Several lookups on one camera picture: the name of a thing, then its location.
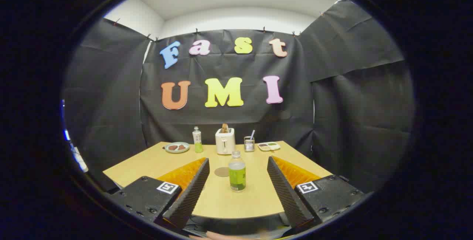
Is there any white toaster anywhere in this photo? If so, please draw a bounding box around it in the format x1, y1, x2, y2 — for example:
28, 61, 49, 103
215, 128, 236, 155

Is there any wooden table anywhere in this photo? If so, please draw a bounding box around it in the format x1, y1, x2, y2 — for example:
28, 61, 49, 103
103, 141, 333, 219

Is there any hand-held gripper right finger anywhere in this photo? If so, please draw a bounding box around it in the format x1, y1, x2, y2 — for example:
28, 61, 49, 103
267, 155, 364, 229

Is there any green label juice bottle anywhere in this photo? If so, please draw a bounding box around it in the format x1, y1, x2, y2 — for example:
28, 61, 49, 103
228, 151, 246, 192

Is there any pale green plate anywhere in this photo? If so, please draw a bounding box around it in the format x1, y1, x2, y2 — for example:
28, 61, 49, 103
164, 142, 190, 154

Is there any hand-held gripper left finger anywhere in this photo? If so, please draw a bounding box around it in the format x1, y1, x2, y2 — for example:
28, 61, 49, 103
107, 158, 210, 229

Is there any small white label bottle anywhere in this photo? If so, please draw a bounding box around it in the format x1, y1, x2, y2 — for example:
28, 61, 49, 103
192, 126, 204, 154

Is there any white food tray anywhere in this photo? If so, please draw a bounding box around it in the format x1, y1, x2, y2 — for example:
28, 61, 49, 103
258, 141, 281, 152

